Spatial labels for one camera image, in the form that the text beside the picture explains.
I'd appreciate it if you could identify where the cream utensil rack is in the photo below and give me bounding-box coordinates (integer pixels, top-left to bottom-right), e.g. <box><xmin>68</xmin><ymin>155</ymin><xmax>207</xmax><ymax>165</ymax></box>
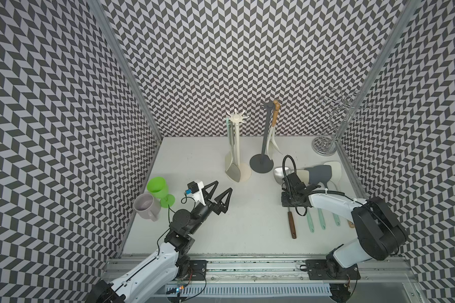
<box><xmin>226</xmin><ymin>109</ymin><xmax>252</xmax><ymax>183</ymax></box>

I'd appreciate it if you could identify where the cream spatula wooden handle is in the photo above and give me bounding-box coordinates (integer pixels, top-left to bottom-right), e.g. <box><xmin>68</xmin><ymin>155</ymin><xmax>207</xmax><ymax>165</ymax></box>
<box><xmin>319</xmin><ymin>161</ymin><xmax>342</xmax><ymax>226</ymax></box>

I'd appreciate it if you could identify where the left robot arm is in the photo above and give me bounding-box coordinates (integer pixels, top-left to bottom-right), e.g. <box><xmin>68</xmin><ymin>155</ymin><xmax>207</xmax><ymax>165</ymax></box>
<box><xmin>85</xmin><ymin>181</ymin><xmax>233</xmax><ymax>302</ymax></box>

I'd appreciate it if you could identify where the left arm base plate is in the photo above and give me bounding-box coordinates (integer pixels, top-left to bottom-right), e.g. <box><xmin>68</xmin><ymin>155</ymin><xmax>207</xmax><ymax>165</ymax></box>
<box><xmin>176</xmin><ymin>260</ymin><xmax>208</xmax><ymax>282</ymax></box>

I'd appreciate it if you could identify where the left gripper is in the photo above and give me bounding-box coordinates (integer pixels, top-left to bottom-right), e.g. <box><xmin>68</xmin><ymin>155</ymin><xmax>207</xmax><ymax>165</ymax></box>
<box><xmin>187</xmin><ymin>180</ymin><xmax>231</xmax><ymax>235</ymax></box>

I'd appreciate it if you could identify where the grey spatula mint handle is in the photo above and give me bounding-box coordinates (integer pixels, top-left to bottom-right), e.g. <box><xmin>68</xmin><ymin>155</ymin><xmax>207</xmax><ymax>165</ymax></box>
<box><xmin>306</xmin><ymin>161</ymin><xmax>342</xmax><ymax>191</ymax></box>

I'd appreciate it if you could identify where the grey turner mint handle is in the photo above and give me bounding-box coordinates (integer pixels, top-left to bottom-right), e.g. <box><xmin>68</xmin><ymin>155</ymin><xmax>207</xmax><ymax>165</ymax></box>
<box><xmin>305</xmin><ymin>166</ymin><xmax>328</xmax><ymax>230</ymax></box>

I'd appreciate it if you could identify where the green plastic goblet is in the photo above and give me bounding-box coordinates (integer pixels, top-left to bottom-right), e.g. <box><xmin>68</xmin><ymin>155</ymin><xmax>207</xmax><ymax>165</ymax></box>
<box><xmin>147</xmin><ymin>177</ymin><xmax>175</xmax><ymax>208</ymax></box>

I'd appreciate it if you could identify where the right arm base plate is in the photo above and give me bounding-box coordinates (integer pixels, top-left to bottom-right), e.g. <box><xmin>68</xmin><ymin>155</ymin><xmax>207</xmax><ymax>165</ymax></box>
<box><xmin>305</xmin><ymin>260</ymin><xmax>361</xmax><ymax>281</ymax></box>

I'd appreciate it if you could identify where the dark grey utensil rack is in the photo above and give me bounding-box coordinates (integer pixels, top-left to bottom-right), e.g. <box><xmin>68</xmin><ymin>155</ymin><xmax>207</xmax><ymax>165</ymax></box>
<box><xmin>250</xmin><ymin>100</ymin><xmax>278</xmax><ymax>174</ymax></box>

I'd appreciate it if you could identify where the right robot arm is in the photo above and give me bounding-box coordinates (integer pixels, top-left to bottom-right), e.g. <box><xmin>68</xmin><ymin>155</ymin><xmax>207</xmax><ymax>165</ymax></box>
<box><xmin>281</xmin><ymin>172</ymin><xmax>408</xmax><ymax>270</ymax></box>

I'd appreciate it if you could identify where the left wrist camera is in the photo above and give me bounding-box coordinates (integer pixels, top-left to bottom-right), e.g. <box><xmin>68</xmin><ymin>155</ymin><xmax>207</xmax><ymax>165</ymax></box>
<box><xmin>185</xmin><ymin>180</ymin><xmax>206</xmax><ymax>205</ymax></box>

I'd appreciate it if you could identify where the grey ceramic mug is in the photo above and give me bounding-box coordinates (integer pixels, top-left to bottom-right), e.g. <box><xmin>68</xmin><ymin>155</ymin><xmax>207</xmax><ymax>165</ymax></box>
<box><xmin>133</xmin><ymin>193</ymin><xmax>161</xmax><ymax>222</ymax></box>

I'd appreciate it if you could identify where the aluminium front rail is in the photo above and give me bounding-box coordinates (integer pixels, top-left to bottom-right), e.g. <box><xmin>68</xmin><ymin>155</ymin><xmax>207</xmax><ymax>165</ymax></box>
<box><xmin>98</xmin><ymin>254</ymin><xmax>422</xmax><ymax>300</ymax></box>

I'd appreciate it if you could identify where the cream turner mint handle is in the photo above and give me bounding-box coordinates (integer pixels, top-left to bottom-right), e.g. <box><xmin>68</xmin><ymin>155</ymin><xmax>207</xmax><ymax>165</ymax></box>
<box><xmin>297</xmin><ymin>169</ymin><xmax>315</xmax><ymax>233</ymax></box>

